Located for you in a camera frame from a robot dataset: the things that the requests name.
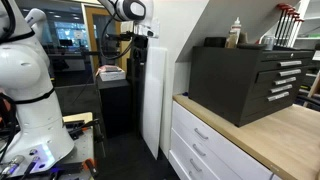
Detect black pedestal stand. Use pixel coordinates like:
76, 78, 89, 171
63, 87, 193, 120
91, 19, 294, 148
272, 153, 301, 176
97, 78, 132, 138

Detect white drawer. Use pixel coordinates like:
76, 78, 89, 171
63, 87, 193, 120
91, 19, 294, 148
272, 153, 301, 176
169, 150, 192, 180
170, 130, 220, 180
172, 102, 272, 180

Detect white leaning board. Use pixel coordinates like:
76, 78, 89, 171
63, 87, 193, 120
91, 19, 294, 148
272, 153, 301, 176
142, 47, 166, 159

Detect silver metal can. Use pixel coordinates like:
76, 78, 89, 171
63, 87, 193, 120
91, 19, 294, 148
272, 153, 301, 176
261, 35, 274, 50

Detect wooden robot mounting table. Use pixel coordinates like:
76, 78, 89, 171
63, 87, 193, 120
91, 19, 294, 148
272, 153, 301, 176
7, 112, 98, 177

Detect black tool cabinet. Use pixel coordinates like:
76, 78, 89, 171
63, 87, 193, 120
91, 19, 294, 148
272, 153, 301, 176
189, 47, 314, 127

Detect white top drawer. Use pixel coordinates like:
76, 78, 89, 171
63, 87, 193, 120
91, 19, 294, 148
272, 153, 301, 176
172, 102, 272, 180

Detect white pink box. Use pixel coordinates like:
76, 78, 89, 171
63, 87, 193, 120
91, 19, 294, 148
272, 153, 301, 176
96, 65, 126, 81

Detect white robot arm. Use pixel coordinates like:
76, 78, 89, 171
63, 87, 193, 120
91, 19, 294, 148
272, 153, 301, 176
0, 0, 74, 178

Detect red handled bar clamps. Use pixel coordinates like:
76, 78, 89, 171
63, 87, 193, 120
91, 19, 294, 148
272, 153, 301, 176
275, 3, 303, 47

